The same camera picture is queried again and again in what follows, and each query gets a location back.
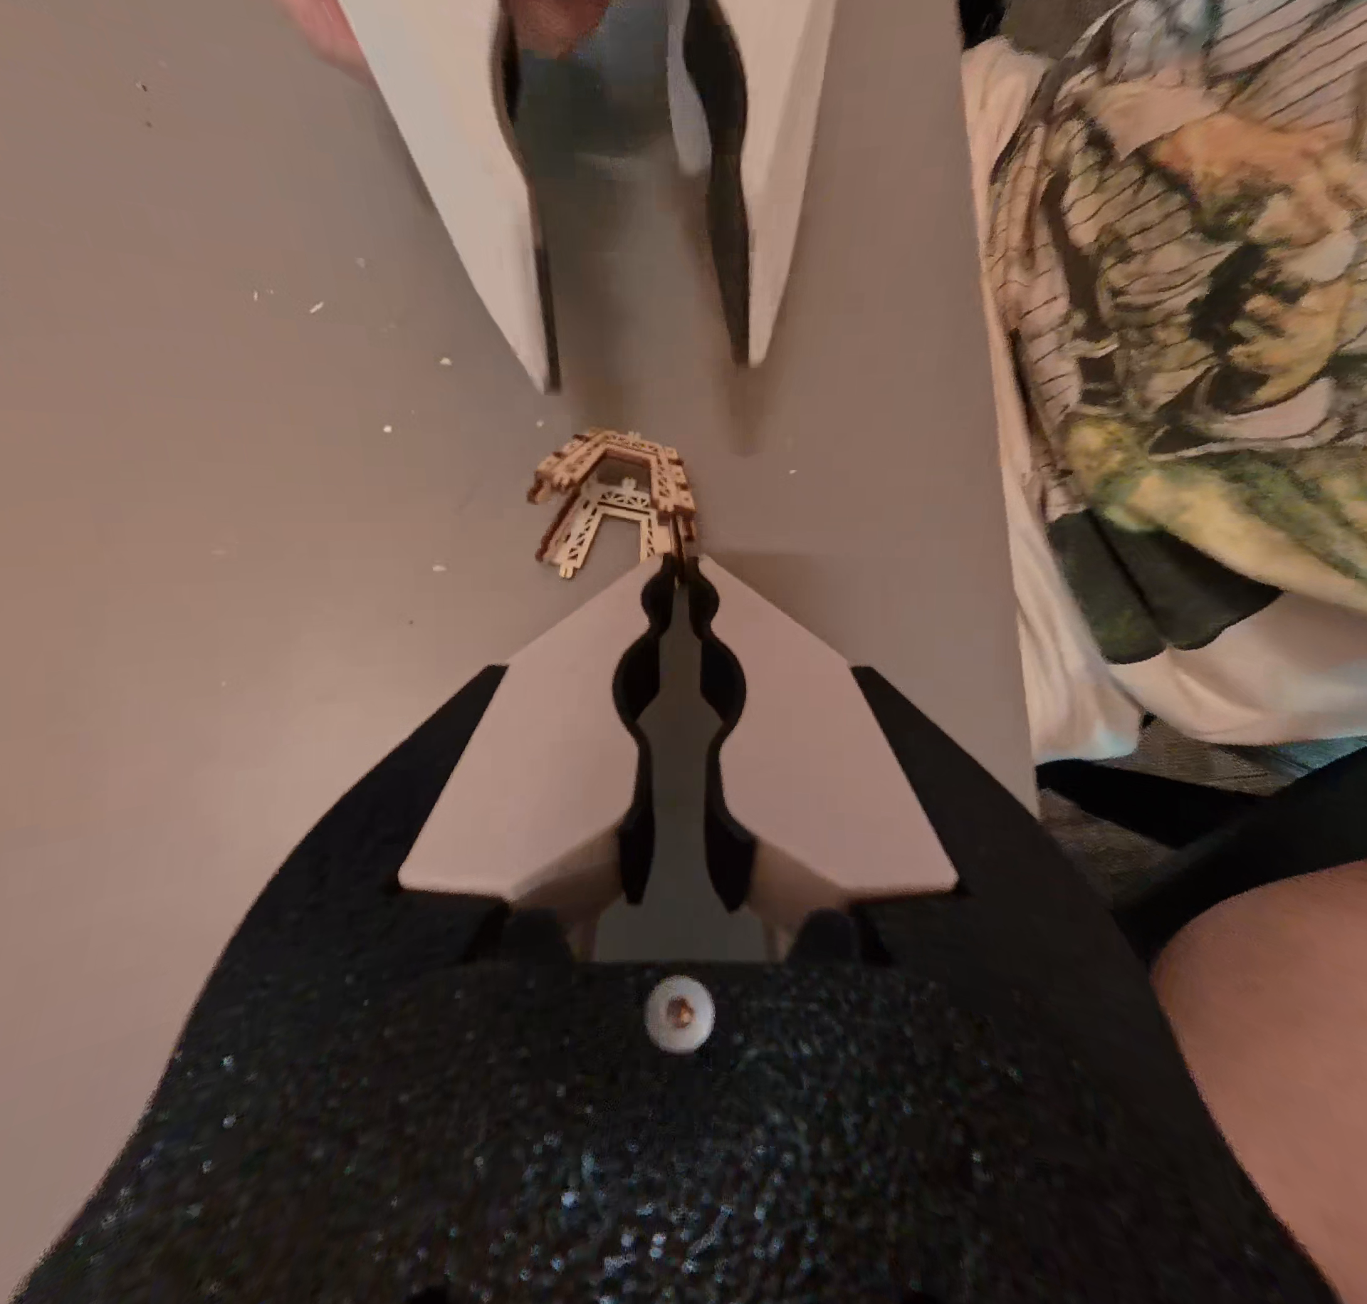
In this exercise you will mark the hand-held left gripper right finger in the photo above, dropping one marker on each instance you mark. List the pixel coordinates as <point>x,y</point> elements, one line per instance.
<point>834,781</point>

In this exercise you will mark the person's right hand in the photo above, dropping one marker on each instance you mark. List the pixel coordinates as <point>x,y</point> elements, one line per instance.
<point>556,1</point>

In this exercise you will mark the person's bare thigh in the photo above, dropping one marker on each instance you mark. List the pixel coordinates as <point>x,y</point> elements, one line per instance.
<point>1282,1059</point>

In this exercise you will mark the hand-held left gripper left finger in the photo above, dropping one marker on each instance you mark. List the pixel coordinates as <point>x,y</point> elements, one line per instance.
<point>524,781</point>

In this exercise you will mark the small wooden tower midsection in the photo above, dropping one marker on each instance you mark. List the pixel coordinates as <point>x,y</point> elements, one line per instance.
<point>663,471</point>

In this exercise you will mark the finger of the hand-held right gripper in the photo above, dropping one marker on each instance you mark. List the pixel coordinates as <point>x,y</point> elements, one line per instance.
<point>439,97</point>
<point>785,97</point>

